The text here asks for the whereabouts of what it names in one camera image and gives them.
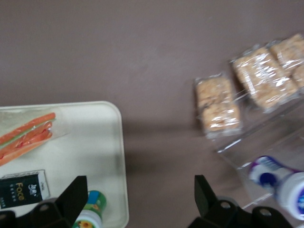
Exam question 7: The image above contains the beige plastic tray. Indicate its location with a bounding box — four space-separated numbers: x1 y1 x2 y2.
0 101 130 228

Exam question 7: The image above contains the clear rice crisp pack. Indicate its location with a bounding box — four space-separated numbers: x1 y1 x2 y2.
194 73 243 140
229 45 299 114
269 33 304 88

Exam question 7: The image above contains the blue gum bottle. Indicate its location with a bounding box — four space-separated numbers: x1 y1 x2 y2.
248 155 304 221

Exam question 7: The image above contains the green gum bottle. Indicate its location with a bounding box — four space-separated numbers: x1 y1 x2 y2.
72 190 107 228

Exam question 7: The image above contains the wrapped triangle sandwich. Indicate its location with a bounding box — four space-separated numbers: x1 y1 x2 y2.
0 111 68 167

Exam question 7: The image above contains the black flat packet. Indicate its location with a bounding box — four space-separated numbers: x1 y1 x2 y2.
0 170 52 209

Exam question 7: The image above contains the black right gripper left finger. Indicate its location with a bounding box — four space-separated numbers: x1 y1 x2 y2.
23 175 89 228

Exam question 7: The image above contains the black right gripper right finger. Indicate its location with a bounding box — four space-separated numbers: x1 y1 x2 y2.
187 175 247 228

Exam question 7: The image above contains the clear acrylic stepped stand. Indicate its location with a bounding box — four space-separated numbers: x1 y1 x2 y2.
212 90 304 228

